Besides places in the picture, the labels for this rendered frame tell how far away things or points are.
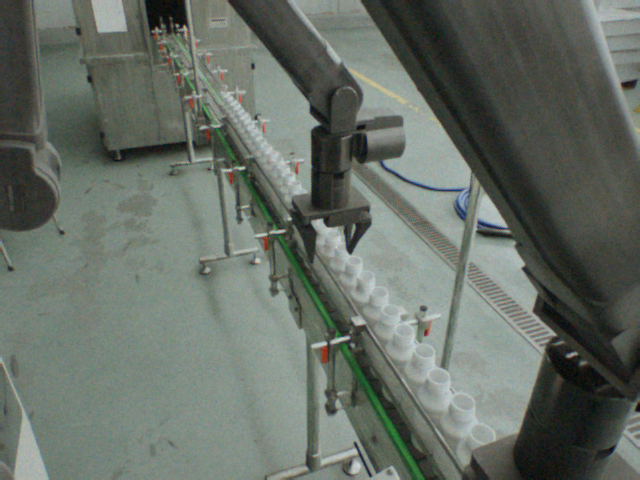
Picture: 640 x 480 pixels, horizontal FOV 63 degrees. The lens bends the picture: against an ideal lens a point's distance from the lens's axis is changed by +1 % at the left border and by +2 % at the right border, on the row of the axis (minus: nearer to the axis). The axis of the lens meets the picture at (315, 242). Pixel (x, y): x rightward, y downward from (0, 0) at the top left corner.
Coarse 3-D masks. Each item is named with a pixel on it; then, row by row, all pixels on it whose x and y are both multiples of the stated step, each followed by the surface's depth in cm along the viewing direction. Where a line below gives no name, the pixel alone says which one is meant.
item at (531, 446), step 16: (528, 416) 36; (528, 432) 36; (544, 432) 34; (480, 448) 39; (496, 448) 39; (512, 448) 39; (528, 448) 36; (544, 448) 34; (560, 448) 33; (576, 448) 33; (608, 448) 34; (480, 464) 38; (496, 464) 38; (512, 464) 38; (528, 464) 36; (544, 464) 35; (560, 464) 34; (576, 464) 34; (592, 464) 33; (608, 464) 38; (624, 464) 38
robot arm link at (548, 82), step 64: (384, 0) 15; (448, 0) 14; (512, 0) 15; (576, 0) 16; (448, 64) 16; (512, 64) 16; (576, 64) 17; (448, 128) 20; (512, 128) 18; (576, 128) 18; (512, 192) 20; (576, 192) 20; (576, 256) 22; (576, 320) 30
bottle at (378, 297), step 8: (376, 288) 104; (384, 288) 104; (376, 296) 102; (384, 296) 102; (368, 304) 105; (376, 304) 103; (384, 304) 103; (368, 312) 104; (376, 312) 103; (368, 320) 104; (376, 320) 103; (368, 336) 106; (368, 344) 107; (368, 352) 108
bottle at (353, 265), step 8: (352, 256) 114; (352, 264) 111; (360, 264) 112; (344, 272) 114; (352, 272) 112; (344, 280) 113; (352, 280) 113; (344, 288) 114; (352, 288) 113; (344, 304) 116; (344, 312) 117
